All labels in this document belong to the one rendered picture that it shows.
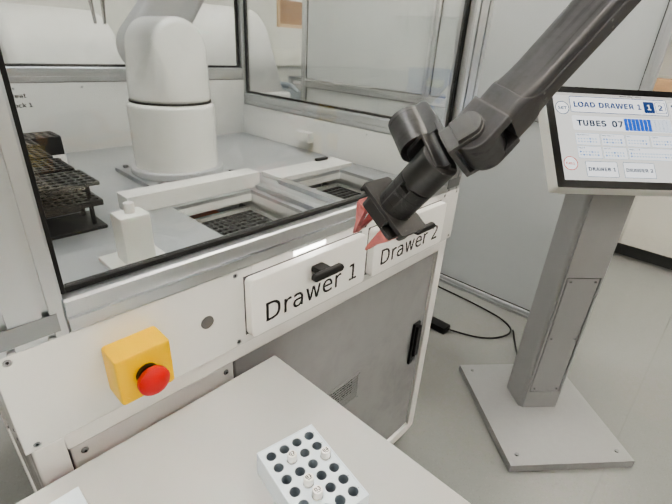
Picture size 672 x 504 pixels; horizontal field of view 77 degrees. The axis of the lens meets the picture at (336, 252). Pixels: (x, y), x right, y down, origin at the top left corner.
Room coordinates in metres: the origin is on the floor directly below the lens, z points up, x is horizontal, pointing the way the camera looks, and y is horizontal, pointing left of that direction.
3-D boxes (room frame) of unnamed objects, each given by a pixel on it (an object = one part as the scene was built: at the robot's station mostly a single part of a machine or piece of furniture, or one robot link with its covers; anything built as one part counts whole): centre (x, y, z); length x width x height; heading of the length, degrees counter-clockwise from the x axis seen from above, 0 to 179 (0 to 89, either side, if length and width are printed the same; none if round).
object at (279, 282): (0.69, 0.04, 0.87); 0.29 x 0.02 x 0.11; 138
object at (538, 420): (1.25, -0.83, 0.51); 0.50 x 0.45 x 1.02; 6
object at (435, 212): (0.92, -0.17, 0.87); 0.29 x 0.02 x 0.11; 138
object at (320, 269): (0.67, 0.02, 0.91); 0.07 x 0.04 x 0.01; 138
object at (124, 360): (0.43, 0.25, 0.88); 0.07 x 0.05 x 0.07; 138
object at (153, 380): (0.41, 0.22, 0.88); 0.04 x 0.03 x 0.04; 138
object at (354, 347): (1.05, 0.36, 0.40); 1.03 x 0.95 x 0.80; 138
